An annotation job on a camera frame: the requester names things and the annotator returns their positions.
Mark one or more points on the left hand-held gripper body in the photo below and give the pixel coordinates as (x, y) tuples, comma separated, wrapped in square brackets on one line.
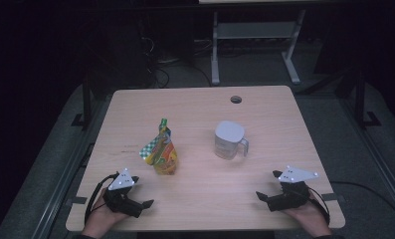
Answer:
[(120, 181)]

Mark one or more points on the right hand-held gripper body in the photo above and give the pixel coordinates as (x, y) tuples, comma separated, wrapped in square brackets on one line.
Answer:
[(294, 174)]

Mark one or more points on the yellow green checked snack bag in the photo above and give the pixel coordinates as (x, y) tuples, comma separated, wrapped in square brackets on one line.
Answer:
[(163, 159)]

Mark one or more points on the person's left hand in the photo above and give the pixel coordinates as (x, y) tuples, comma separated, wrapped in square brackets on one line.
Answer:
[(98, 219)]

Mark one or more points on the person's right hand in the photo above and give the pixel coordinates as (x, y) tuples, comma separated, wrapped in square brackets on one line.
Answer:
[(312, 217)]

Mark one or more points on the dark tape strip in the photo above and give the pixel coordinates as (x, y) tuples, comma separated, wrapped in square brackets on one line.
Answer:
[(77, 200), (332, 197)]

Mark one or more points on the black metal stand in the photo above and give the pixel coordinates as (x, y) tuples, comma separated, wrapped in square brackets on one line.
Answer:
[(360, 99), (86, 103)]

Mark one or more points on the aluminium floor rail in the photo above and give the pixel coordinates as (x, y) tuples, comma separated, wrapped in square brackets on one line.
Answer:
[(65, 179), (374, 159)]

